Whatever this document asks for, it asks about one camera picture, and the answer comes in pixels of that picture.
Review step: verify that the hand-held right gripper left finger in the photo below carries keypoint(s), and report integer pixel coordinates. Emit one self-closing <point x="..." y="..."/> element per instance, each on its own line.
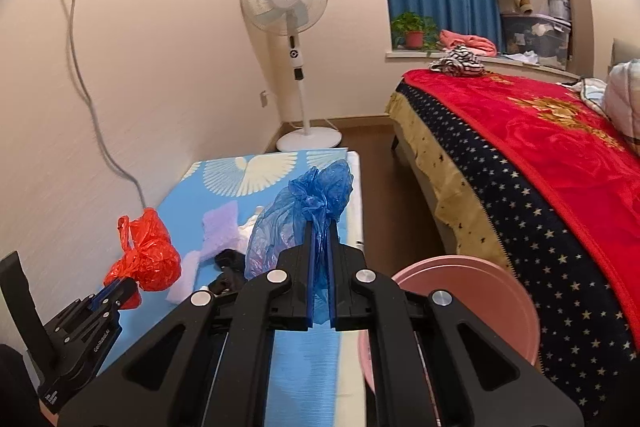
<point x="311" y="287"/>

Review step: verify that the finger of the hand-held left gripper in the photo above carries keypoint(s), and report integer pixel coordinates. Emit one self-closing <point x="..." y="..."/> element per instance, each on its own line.
<point x="124" y="293"/>
<point x="106" y="291"/>

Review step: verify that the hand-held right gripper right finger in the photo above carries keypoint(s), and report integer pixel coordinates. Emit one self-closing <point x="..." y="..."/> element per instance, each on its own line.
<point x="332" y="287"/>

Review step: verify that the red plastic bag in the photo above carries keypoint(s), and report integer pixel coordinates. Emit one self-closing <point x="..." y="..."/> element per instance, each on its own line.
<point x="150" y="257"/>

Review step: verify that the blue plastic bag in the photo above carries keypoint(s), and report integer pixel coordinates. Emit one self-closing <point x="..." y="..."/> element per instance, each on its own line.
<point x="280" y="227"/>

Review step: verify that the white plastic wrapper green print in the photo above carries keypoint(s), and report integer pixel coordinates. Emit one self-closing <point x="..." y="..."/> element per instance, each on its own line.
<point x="251" y="227"/>

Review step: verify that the pink plastic basin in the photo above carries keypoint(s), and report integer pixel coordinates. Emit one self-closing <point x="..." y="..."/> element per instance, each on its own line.
<point x="475" y="279"/>

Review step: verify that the blue patterned table cover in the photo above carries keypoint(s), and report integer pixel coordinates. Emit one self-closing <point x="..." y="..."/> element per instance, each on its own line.
<point x="356" y="207"/>

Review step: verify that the black crumpled bag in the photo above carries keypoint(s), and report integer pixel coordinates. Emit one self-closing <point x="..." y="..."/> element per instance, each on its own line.
<point x="230" y="261"/>

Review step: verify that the blue feather-print table cloth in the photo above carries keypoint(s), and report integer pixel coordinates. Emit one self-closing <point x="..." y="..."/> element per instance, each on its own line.
<point x="220" y="179"/>

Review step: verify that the bed with red blanket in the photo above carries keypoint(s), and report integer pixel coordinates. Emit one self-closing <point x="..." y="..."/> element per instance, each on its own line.
<point x="500" y="217"/>

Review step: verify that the white windowsill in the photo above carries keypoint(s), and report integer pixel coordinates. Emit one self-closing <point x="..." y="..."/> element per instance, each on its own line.
<point x="410" y="55"/>

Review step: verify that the striped cloth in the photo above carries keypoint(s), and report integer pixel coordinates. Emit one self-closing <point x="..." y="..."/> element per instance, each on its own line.
<point x="457" y="63"/>

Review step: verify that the red floral blanket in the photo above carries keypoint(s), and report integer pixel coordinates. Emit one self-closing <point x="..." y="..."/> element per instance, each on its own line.
<point x="560" y="152"/>

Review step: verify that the potted green plant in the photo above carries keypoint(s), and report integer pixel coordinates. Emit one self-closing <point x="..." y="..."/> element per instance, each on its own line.
<point x="414" y="31"/>

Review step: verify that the pink cloth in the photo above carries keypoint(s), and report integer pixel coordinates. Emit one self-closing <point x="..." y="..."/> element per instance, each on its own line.
<point x="467" y="42"/>

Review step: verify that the clear plastic storage box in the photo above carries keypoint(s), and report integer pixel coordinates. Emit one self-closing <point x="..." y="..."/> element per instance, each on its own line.
<point x="535" y="34"/>

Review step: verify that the light checked quilt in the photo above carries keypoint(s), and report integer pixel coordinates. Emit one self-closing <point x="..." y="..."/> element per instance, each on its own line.
<point x="622" y="92"/>

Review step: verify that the beige headboard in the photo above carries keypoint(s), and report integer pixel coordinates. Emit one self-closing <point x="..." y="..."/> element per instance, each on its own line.
<point x="625" y="49"/>

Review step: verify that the dark bed frame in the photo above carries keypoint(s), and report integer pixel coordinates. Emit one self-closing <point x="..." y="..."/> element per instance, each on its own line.
<point x="396" y="144"/>

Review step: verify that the small low wall socket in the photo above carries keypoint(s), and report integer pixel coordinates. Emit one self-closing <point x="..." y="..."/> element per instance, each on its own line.
<point x="263" y="98"/>

